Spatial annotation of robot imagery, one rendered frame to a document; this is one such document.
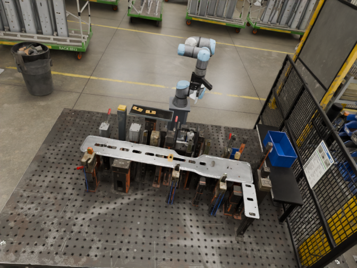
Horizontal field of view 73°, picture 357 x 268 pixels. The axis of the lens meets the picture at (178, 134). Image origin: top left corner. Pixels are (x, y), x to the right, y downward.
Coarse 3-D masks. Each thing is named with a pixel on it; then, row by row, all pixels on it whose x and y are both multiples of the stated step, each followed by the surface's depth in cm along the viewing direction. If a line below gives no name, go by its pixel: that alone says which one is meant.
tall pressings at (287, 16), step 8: (272, 0) 769; (280, 0) 775; (288, 0) 777; (296, 0) 794; (304, 0) 753; (312, 0) 755; (272, 8) 783; (288, 8) 786; (296, 8) 790; (304, 8) 789; (312, 8) 768; (264, 16) 803; (272, 16) 821; (280, 16) 823; (288, 16) 825; (296, 16) 781; (304, 16) 785; (280, 24) 817; (288, 24) 819; (296, 24) 797; (304, 24) 797
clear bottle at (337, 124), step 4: (344, 112) 162; (348, 112) 162; (340, 116) 164; (344, 116) 162; (336, 120) 166; (340, 120) 164; (344, 120) 163; (332, 124) 170; (336, 124) 166; (340, 124) 165; (336, 128) 167; (340, 128) 166; (328, 132) 172
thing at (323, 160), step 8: (320, 144) 168; (312, 152) 175; (320, 152) 166; (328, 152) 158; (312, 160) 174; (320, 160) 164; (328, 160) 156; (312, 168) 172; (320, 168) 163; (328, 168) 155; (312, 176) 170; (320, 176) 161; (312, 184) 168
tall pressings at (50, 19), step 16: (0, 0) 466; (16, 0) 469; (32, 0) 472; (48, 0) 474; (64, 0) 462; (0, 16) 466; (16, 16) 469; (32, 16) 471; (48, 16) 474; (64, 16) 477; (32, 32) 486; (48, 32) 490; (64, 32) 492
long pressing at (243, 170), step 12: (84, 144) 191; (108, 144) 194; (120, 144) 196; (132, 144) 198; (108, 156) 186; (120, 156) 187; (132, 156) 188; (144, 156) 190; (180, 156) 195; (204, 156) 200; (180, 168) 187; (192, 168) 188; (204, 168) 190; (216, 168) 192; (228, 168) 194; (240, 168) 196; (228, 180) 185; (240, 180) 186; (252, 180) 188
